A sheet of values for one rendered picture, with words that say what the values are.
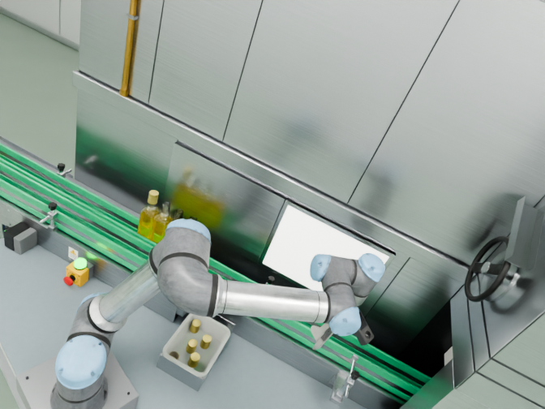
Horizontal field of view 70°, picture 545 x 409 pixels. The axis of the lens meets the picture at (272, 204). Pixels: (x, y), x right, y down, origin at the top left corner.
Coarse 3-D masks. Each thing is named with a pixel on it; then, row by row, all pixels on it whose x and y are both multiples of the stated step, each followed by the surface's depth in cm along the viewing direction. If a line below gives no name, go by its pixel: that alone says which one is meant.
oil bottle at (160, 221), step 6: (156, 216) 146; (162, 216) 146; (168, 216) 147; (156, 222) 147; (162, 222) 146; (168, 222) 147; (156, 228) 148; (162, 228) 147; (156, 234) 150; (162, 234) 148; (156, 240) 151
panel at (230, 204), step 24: (192, 168) 147; (216, 168) 144; (168, 192) 157; (192, 192) 153; (216, 192) 149; (240, 192) 145; (264, 192) 141; (216, 216) 154; (240, 216) 150; (264, 216) 146; (312, 216) 138; (216, 240) 160; (240, 240) 156; (264, 240) 151; (360, 240) 136; (264, 264) 157; (384, 264) 137
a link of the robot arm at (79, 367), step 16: (80, 336) 103; (96, 336) 106; (64, 352) 99; (80, 352) 100; (96, 352) 101; (64, 368) 97; (80, 368) 98; (96, 368) 99; (64, 384) 98; (80, 384) 98; (96, 384) 103; (80, 400) 103
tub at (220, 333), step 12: (204, 324) 148; (216, 324) 146; (180, 336) 142; (192, 336) 147; (216, 336) 149; (228, 336) 144; (168, 348) 134; (180, 348) 141; (216, 348) 146; (180, 360) 138; (204, 360) 141; (192, 372) 129; (204, 372) 130
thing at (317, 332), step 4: (324, 324) 117; (312, 328) 119; (316, 328) 118; (320, 328) 118; (324, 328) 117; (312, 332) 118; (316, 332) 118; (320, 332) 117; (316, 336) 118; (320, 336) 117; (328, 336) 115; (316, 340) 117; (320, 340) 116; (316, 344) 117; (320, 344) 116; (312, 348) 118; (316, 348) 118
